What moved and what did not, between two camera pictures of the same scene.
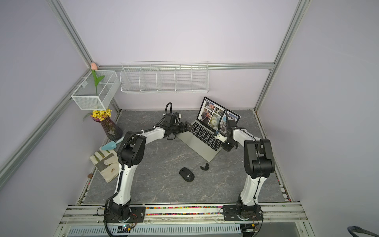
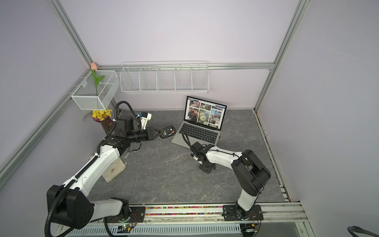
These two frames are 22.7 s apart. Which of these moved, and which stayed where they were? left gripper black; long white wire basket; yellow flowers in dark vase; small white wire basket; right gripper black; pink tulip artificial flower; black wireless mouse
Moved: right gripper black; left gripper black; black wireless mouse
Stayed: long white wire basket; pink tulip artificial flower; small white wire basket; yellow flowers in dark vase
